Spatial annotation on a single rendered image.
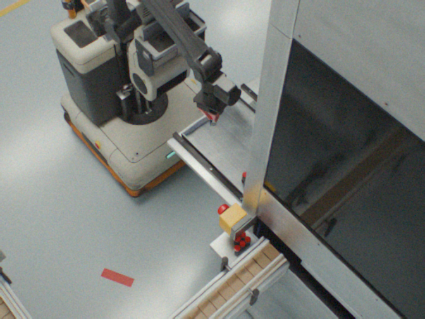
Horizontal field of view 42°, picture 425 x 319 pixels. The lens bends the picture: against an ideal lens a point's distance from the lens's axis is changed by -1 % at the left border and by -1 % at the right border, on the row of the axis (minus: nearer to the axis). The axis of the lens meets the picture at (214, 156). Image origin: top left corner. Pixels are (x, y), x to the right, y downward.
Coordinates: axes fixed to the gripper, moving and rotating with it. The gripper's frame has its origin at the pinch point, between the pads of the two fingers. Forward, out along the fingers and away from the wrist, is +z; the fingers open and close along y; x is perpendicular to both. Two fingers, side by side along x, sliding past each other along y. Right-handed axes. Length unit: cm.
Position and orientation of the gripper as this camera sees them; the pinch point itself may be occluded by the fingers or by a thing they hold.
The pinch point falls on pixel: (213, 118)
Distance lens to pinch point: 176.7
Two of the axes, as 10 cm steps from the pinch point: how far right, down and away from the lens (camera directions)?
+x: 5.5, -7.0, 4.6
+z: 0.5, 5.8, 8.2
